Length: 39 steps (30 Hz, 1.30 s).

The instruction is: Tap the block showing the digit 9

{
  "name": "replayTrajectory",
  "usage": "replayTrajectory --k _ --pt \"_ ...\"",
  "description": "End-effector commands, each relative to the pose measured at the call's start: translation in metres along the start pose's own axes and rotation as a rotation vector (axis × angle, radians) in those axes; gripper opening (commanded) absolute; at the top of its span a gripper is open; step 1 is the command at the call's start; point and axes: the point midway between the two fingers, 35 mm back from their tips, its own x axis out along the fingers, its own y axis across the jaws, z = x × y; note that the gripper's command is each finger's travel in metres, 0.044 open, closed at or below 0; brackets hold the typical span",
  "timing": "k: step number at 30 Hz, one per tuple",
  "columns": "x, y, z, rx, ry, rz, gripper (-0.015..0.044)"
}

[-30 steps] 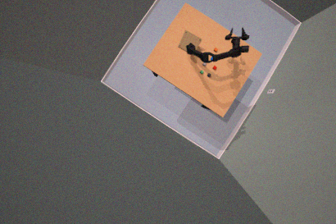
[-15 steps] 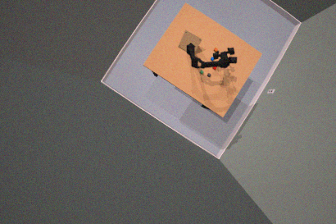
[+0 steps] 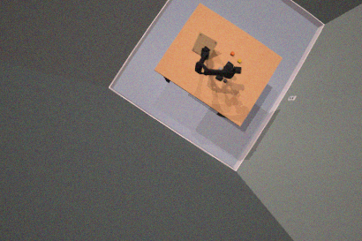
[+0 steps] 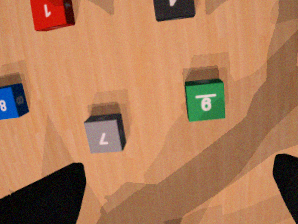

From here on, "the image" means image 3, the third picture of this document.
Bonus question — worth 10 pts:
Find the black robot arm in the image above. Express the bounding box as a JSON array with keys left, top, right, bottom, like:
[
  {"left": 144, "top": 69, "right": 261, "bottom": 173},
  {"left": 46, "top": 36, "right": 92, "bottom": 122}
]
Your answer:
[{"left": 195, "top": 46, "right": 242, "bottom": 79}]

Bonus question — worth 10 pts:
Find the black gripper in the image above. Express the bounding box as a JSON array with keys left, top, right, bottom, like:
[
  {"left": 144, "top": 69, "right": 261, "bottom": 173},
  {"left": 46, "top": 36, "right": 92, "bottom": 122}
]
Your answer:
[{"left": 216, "top": 62, "right": 234, "bottom": 81}]

